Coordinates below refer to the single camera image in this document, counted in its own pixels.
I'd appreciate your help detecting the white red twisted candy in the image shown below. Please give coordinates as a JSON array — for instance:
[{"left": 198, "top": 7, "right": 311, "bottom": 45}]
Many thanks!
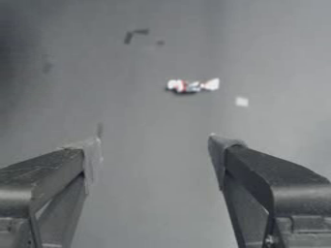
[{"left": 164, "top": 77, "right": 222, "bottom": 95}]

